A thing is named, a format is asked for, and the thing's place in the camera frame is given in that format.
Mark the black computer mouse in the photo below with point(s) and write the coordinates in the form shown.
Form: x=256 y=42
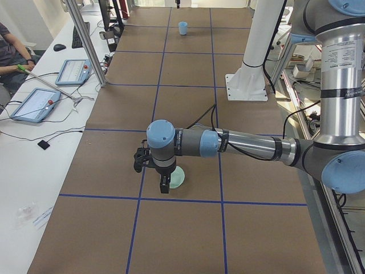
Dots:
x=59 y=47

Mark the far teach pendant tablet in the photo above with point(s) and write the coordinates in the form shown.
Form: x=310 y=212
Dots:
x=74 y=72

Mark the black keyboard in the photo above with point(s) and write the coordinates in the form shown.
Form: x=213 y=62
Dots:
x=76 y=38

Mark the aluminium frame post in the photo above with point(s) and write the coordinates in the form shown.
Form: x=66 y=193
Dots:
x=86 y=40

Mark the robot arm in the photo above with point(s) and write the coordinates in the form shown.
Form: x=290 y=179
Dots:
x=336 y=156

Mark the near teach pendant tablet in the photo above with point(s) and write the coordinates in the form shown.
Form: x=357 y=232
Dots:
x=37 y=105

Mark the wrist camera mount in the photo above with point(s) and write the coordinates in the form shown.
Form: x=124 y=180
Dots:
x=143 y=158

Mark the seated person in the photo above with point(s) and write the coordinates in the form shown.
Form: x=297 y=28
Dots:
x=14 y=53

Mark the small black square pad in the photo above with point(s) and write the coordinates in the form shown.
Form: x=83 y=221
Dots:
x=43 y=144

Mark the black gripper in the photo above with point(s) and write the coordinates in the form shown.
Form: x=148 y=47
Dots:
x=164 y=170

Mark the light blue plastic cup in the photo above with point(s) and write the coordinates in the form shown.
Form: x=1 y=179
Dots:
x=183 y=28

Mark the mint green bowl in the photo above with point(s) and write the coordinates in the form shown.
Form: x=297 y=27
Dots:
x=177 y=178

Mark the clear plastic bag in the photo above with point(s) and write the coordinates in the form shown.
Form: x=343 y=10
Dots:
x=26 y=214

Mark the black monitor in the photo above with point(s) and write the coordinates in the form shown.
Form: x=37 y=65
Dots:
x=112 y=20

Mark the teach pendant tablet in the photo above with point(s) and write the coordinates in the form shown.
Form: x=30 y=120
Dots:
x=37 y=105
x=74 y=72

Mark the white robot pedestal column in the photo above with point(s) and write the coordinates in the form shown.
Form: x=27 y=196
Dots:
x=248 y=83

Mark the green handled reacher stick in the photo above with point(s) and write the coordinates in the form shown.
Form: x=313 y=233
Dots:
x=76 y=100

